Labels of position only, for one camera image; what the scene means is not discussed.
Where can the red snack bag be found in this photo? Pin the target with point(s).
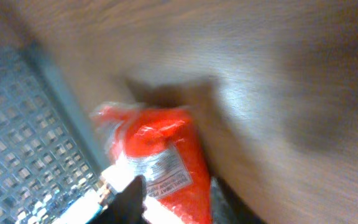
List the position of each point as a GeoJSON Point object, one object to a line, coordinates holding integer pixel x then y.
{"type": "Point", "coordinates": [162, 145]}

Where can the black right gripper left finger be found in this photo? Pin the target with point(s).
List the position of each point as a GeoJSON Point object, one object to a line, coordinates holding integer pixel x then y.
{"type": "Point", "coordinates": [127, 206]}

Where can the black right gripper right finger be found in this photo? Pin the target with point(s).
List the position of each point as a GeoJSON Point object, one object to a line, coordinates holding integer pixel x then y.
{"type": "Point", "coordinates": [227, 207]}

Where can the grey plastic mesh basket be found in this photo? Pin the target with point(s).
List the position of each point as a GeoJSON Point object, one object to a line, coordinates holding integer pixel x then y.
{"type": "Point", "coordinates": [46, 173]}

